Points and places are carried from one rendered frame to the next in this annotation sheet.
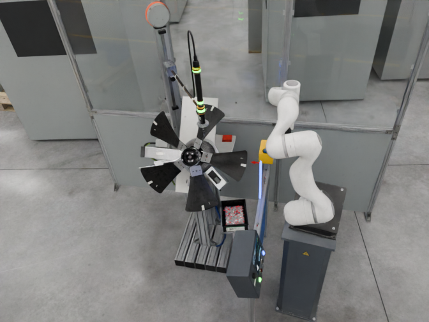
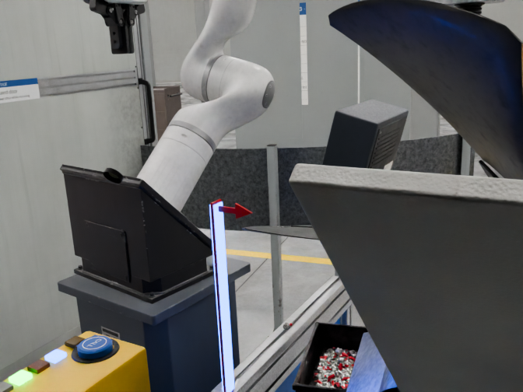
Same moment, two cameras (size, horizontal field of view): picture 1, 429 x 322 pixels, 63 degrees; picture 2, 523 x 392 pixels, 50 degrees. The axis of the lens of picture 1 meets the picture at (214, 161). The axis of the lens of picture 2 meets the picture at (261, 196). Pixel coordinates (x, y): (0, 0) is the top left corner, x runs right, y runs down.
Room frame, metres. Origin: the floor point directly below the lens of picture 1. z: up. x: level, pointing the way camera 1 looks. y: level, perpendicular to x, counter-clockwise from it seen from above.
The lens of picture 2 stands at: (2.38, -0.02, 1.42)
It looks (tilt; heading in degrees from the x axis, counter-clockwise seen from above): 15 degrees down; 194
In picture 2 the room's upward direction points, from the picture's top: 3 degrees counter-clockwise
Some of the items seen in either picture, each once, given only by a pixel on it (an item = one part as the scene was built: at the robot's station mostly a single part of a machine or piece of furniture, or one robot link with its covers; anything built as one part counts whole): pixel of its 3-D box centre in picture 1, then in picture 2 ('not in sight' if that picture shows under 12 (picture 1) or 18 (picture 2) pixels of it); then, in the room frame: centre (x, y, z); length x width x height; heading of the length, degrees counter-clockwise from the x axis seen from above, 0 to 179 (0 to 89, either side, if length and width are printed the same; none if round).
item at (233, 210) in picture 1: (234, 217); (352, 379); (1.50, -0.10, 0.83); 0.19 x 0.14 x 0.03; 178
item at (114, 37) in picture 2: not in sight; (113, 30); (1.60, -0.44, 1.44); 0.03 x 0.03 x 0.07; 75
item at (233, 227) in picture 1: (234, 215); (352, 372); (1.50, -0.10, 0.85); 0.22 x 0.17 x 0.07; 178
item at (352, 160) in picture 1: (231, 162); not in sight; (2.41, -0.16, 0.50); 2.59 x 0.03 x 0.91; 74
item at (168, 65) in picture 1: (170, 68); not in sight; (2.31, 0.25, 1.54); 0.10 x 0.07 x 0.09; 19
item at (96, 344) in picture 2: not in sight; (95, 348); (1.86, -0.37, 1.08); 0.04 x 0.04 x 0.02
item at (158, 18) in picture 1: (157, 15); not in sight; (2.40, 0.28, 1.88); 0.16 x 0.07 x 0.16; 109
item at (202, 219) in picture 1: (201, 215); not in sight; (1.85, 0.15, 0.46); 0.09 x 0.05 x 0.91; 74
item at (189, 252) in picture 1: (208, 237); not in sight; (1.94, 0.12, 0.04); 0.62 x 0.45 x 0.08; 164
